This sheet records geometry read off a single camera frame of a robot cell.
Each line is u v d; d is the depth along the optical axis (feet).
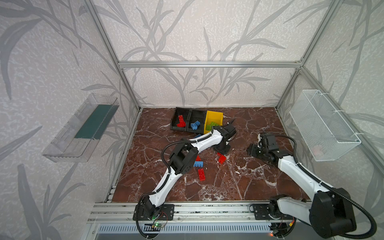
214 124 3.53
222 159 2.99
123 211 2.48
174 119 3.62
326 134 2.07
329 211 1.32
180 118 3.67
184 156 1.89
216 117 3.65
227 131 2.57
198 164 2.90
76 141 2.07
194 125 3.36
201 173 2.78
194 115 3.66
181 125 3.55
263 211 2.42
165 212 2.41
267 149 2.15
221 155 3.05
